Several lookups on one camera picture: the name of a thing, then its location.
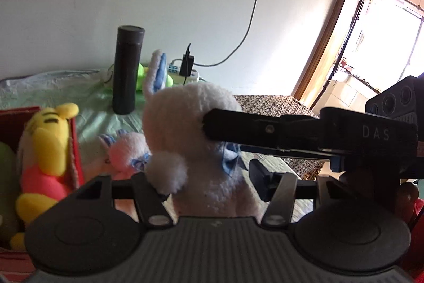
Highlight white rabbit plush blue bow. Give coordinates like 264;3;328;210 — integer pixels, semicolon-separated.
142;50;264;219

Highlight white fluffy plush dog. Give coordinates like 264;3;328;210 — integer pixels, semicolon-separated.
84;129;151;181

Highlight yellow tiger plush red shirt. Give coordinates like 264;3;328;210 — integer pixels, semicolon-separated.
6;103;79;251

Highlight green brown round plush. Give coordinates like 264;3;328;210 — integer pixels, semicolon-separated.
0;143;20;248

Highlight person's right hand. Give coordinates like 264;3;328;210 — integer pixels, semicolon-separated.
395;182;423;224

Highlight black charger plug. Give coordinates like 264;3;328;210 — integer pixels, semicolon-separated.
180;44;194;77

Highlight white power strip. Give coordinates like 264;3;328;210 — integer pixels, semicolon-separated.
167;64;200;85

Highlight green frog plush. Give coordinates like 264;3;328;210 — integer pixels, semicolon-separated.
102;64;174;92

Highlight black thermos bottle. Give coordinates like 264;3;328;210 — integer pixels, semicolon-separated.
112;25;145;115

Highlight green cartoon bed sheet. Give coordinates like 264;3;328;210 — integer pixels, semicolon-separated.
0;68;316;224

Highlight red cardboard box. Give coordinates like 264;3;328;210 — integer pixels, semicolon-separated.
0;106;86;250

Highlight wooden window frame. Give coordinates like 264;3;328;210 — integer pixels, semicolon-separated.
291;0;424;110

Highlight grey wall cable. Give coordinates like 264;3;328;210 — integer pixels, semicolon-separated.
193;0;280;68

